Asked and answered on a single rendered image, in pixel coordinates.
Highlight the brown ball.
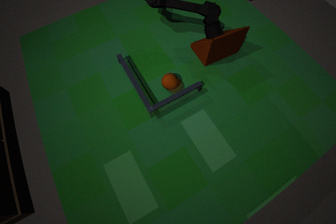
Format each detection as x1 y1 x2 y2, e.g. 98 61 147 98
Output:
161 73 177 90

